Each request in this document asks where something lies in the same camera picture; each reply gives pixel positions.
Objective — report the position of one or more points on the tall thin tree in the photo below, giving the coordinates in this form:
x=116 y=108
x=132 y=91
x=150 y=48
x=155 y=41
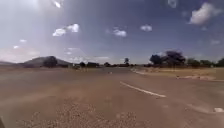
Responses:
x=126 y=61

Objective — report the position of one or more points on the line of low trees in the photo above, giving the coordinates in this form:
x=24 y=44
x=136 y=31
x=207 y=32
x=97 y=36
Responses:
x=96 y=64

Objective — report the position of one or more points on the grey-brown asphalt road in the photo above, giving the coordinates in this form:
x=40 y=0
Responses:
x=100 y=96

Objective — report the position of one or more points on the row of trees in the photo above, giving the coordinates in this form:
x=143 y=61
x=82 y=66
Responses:
x=173 y=59

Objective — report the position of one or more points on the dark round tree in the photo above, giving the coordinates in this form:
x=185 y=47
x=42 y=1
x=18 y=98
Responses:
x=50 y=62

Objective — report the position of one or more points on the distant hill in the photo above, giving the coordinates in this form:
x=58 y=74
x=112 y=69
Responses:
x=38 y=60

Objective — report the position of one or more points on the dry grass verge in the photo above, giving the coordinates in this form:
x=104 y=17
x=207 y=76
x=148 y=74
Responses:
x=186 y=72

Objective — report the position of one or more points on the pale road kerb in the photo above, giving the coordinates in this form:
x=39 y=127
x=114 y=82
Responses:
x=196 y=77

